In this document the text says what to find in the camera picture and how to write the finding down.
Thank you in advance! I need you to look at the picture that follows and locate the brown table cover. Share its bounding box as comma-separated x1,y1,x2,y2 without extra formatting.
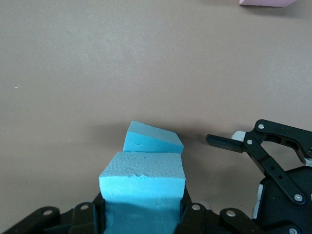
0,0,312,234

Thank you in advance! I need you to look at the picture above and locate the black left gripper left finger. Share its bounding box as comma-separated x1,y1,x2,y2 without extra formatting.
0,192,106,234

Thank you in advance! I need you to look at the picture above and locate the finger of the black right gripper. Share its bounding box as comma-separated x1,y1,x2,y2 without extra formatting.
206,118,312,205

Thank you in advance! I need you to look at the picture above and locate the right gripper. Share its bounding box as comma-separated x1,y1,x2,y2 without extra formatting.
251,166,312,234

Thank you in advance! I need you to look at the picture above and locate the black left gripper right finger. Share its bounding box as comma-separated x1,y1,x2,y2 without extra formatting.
175,186,267,234

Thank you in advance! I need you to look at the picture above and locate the light pink foam block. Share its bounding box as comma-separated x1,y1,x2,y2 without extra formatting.
238,0,299,8

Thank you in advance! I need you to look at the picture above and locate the light blue foam block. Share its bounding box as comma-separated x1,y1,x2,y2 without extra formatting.
98,151,187,234
122,120,185,154

